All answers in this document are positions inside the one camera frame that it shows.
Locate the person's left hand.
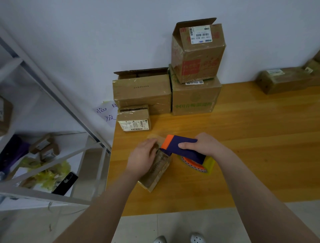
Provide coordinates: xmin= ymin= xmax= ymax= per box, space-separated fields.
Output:
xmin=125 ymin=138 xmax=160 ymax=180

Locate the person's right hand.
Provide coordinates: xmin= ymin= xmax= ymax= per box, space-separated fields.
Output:
xmin=178 ymin=132 xmax=228 ymax=163

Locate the small open-flap cardboard box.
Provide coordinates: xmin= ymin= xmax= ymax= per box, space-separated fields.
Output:
xmin=137 ymin=148 xmax=172 ymax=193

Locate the blue orange tape dispenser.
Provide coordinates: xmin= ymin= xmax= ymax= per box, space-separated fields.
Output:
xmin=161 ymin=134 xmax=217 ymax=174

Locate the stack of cardboard boxes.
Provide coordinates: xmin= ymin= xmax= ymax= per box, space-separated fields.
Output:
xmin=112 ymin=18 xmax=227 ymax=132

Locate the box barcode label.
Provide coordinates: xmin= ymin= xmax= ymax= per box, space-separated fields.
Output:
xmin=256 ymin=67 xmax=312 ymax=95

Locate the small brown cardboard box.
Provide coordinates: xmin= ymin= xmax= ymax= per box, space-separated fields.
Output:
xmin=304 ymin=50 xmax=320 ymax=86

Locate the person's right forearm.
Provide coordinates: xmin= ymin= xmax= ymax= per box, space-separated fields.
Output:
xmin=215 ymin=150 xmax=320 ymax=243

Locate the person's left forearm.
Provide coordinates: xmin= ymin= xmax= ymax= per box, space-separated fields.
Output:
xmin=52 ymin=173 xmax=138 ymax=243

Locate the wooden table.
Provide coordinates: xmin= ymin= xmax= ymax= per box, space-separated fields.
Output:
xmin=106 ymin=81 xmax=320 ymax=217

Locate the black mobile phone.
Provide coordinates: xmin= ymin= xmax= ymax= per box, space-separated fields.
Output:
xmin=51 ymin=172 xmax=79 ymax=196

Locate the yellow plastic bag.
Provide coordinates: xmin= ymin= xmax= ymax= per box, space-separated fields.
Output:
xmin=20 ymin=158 xmax=72 ymax=190

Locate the small open carton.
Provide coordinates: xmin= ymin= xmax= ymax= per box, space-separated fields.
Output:
xmin=29 ymin=134 xmax=61 ymax=161

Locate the grey metal shelf rack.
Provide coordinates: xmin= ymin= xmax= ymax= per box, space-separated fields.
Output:
xmin=0 ymin=27 xmax=112 ymax=207

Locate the dark blue bag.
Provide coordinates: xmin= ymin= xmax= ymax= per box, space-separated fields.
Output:
xmin=0 ymin=134 xmax=31 ymax=176

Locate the large worn shelf carton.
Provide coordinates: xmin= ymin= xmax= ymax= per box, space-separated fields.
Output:
xmin=0 ymin=95 xmax=13 ymax=136

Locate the white paper wall sign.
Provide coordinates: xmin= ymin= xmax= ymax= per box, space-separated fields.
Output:
xmin=95 ymin=101 xmax=120 ymax=126

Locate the thin white cable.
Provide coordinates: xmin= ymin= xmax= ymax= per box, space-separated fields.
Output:
xmin=47 ymin=200 xmax=86 ymax=221

